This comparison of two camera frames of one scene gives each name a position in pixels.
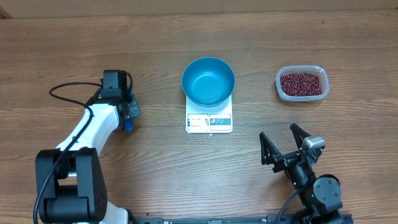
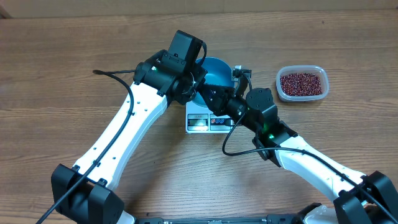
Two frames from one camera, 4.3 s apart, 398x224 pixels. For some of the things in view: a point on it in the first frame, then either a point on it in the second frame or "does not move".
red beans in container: (300, 84) does not move
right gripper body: (285, 161) -> (224, 101)
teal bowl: (208, 81) does not move
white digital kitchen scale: (209, 120) does not move
